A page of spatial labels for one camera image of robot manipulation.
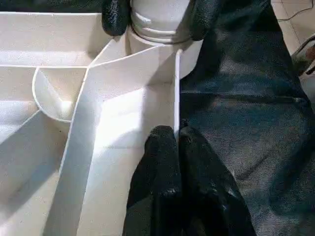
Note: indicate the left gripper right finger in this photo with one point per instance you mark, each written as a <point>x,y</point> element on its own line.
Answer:
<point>209,201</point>

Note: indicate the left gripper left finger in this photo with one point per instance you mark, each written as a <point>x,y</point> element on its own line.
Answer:
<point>157,177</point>

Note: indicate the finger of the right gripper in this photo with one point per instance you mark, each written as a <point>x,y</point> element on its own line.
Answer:
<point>199,19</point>
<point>115,17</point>

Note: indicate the white plastic table leg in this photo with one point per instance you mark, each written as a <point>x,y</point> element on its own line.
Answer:
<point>157,14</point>

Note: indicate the white plastic table top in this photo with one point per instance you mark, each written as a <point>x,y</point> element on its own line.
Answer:
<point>49,135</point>

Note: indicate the black work mat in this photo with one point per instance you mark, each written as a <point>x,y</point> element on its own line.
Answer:
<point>246,123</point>

